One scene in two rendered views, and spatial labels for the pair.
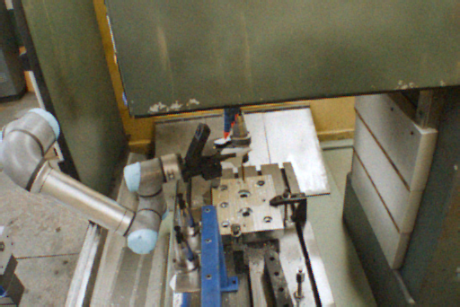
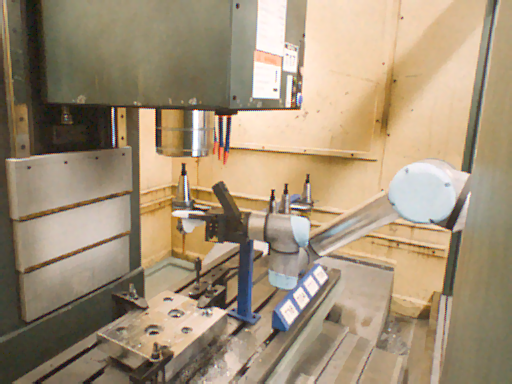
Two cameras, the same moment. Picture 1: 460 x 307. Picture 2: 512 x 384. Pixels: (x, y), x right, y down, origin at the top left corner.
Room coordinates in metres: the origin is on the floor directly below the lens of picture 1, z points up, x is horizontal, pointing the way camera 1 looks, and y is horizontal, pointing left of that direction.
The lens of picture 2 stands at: (1.80, 0.63, 1.59)
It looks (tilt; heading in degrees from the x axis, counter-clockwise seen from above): 11 degrees down; 214
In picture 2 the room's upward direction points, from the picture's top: 1 degrees clockwise
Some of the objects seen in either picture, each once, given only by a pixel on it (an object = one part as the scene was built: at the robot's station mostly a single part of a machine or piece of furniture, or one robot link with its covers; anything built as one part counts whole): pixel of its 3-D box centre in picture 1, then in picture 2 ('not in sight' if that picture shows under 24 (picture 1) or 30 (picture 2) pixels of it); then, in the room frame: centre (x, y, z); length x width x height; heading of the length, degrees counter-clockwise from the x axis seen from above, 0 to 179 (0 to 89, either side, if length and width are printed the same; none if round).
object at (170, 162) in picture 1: (172, 168); (257, 225); (0.89, 0.20, 1.27); 0.08 x 0.05 x 0.08; 16
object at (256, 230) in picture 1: (244, 207); (165, 329); (1.04, 0.00, 0.97); 0.29 x 0.23 x 0.05; 1
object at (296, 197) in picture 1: (287, 204); (130, 306); (1.02, -0.15, 0.97); 0.13 x 0.03 x 0.15; 91
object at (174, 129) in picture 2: not in sight; (184, 131); (0.95, 0.00, 1.51); 0.16 x 0.16 x 0.12
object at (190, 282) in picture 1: (185, 282); not in sight; (0.53, 0.14, 1.21); 0.07 x 0.05 x 0.01; 91
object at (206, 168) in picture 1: (199, 162); (227, 224); (0.92, 0.12, 1.26); 0.12 x 0.08 x 0.09; 106
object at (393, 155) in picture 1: (381, 163); (80, 225); (0.96, -0.45, 1.16); 0.48 x 0.05 x 0.51; 1
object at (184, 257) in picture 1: (182, 249); (285, 203); (0.59, 0.15, 1.26); 0.04 x 0.04 x 0.07
